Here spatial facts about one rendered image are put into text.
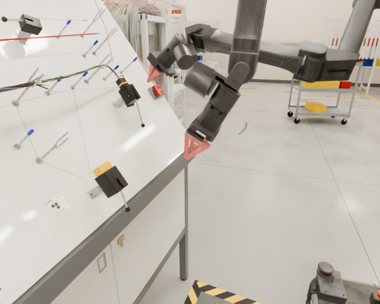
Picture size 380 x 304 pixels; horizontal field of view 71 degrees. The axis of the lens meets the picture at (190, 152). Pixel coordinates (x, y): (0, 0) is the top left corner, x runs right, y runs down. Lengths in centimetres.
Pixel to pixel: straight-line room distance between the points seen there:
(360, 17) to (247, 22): 49
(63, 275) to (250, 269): 132
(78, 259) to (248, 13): 65
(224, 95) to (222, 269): 137
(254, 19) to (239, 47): 6
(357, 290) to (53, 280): 132
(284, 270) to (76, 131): 149
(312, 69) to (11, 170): 80
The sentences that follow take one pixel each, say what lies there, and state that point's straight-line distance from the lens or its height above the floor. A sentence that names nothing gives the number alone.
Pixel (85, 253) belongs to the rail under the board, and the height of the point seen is 84.
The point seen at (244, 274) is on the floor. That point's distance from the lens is 181.
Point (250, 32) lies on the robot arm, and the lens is 59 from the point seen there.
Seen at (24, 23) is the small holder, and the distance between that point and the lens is 90.
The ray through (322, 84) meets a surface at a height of 63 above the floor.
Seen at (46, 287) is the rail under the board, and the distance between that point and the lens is 69.
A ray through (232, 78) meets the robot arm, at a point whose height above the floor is 125.
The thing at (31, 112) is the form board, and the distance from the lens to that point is 81.
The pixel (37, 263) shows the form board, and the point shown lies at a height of 89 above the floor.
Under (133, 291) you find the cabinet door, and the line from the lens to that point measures 113.
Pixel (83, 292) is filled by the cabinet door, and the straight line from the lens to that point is 87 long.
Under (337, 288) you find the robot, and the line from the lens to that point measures 151.
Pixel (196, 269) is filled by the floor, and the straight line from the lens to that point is 181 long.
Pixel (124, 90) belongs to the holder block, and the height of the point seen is 116.
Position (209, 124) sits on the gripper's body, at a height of 114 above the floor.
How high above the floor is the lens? 132
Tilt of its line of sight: 23 degrees down
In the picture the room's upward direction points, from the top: straight up
